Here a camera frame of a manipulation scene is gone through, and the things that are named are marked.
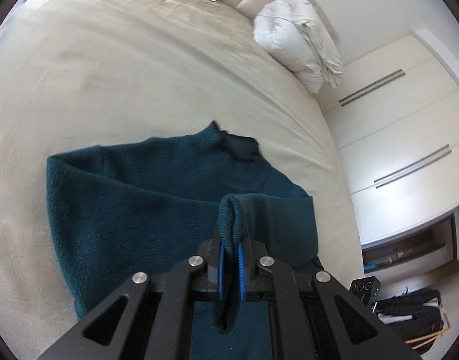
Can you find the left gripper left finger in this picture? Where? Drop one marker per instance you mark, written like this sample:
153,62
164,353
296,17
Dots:
216,266

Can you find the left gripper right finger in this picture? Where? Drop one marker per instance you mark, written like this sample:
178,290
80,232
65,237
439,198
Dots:
251,283

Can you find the teal knit sweater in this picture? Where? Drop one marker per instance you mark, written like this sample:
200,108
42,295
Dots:
132,227

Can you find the beige bed sheet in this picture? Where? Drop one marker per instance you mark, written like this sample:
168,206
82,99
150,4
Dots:
77,73

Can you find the rolled white duvet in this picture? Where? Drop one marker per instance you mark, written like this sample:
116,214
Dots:
291,31

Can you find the white wardrobe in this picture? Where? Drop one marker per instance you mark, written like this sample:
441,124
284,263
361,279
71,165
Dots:
395,121

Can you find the black clothes pile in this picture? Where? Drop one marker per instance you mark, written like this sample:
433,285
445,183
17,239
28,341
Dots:
412,315

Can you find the wooden floor rack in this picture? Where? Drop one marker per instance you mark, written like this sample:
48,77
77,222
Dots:
421,341

